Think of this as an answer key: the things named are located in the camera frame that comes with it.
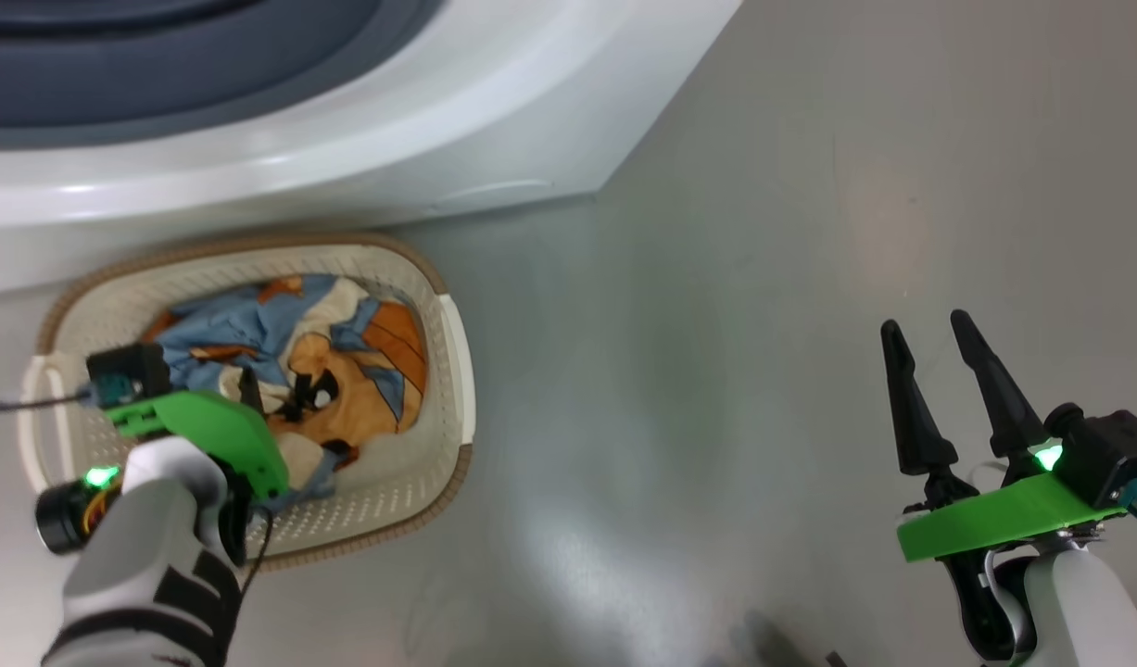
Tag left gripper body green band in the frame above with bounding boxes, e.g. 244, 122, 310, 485
105, 389, 291, 501

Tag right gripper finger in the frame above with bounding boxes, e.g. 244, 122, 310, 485
950, 309, 1049, 459
880, 320, 960, 478

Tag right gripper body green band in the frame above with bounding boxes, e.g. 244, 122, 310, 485
897, 459, 1130, 661

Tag blue cartoon print clothes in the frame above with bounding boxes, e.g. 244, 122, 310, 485
140, 274, 429, 510

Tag cream perforated laundry basket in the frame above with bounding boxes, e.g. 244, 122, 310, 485
17, 233, 477, 573

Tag white front-load washing machine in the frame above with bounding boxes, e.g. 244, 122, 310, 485
0, 0, 743, 296

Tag grey rubber door gasket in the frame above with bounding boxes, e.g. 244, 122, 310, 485
0, 0, 444, 152

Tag left gripper black motor cylinder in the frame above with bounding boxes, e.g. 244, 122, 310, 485
35, 468, 124, 557

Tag round white filter cover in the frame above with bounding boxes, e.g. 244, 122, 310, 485
434, 179, 555, 207

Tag left teal cable connector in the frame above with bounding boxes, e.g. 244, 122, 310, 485
98, 373, 145, 409

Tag thin black cable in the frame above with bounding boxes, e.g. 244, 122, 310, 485
0, 395, 94, 414

